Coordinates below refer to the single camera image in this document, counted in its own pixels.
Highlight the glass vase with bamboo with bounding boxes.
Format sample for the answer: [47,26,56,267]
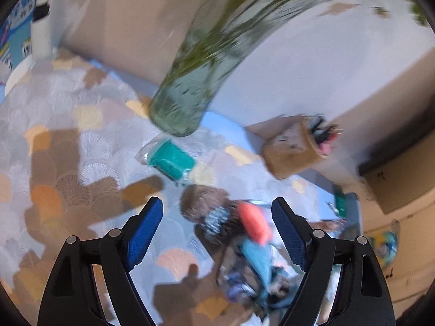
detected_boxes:
[150,0,430,137]

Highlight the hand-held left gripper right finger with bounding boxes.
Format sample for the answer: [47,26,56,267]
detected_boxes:
[271,197,396,326]

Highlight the cartoon printed bag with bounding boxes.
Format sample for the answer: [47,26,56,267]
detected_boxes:
[369,221,400,269]

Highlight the green tissue packet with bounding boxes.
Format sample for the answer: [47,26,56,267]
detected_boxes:
[136,137,197,187]

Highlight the brown cloth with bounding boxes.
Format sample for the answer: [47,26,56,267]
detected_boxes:
[180,185,235,231]

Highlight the patterned tablecloth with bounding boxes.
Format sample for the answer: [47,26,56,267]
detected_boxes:
[0,49,361,326]

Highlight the cardboard box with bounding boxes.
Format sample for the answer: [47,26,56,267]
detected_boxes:
[357,139,435,214]

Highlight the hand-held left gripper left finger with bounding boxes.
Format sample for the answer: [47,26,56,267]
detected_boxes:
[37,196,164,326]

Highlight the orange cloth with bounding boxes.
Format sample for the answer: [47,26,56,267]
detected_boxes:
[237,201,272,247]

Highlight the teal cloth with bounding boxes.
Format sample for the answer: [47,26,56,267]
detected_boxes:
[240,239,272,306]

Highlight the white lamp pole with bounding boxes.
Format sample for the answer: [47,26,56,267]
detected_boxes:
[4,0,54,96]

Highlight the blue cover workbook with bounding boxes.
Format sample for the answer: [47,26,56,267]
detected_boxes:
[7,0,35,65]

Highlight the blue white patterned cloth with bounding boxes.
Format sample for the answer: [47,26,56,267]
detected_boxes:
[200,207,238,242]

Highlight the light blue mat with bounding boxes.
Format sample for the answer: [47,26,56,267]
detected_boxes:
[92,59,361,218]

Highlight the small green item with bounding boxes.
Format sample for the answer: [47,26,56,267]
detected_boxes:
[332,185,347,216]

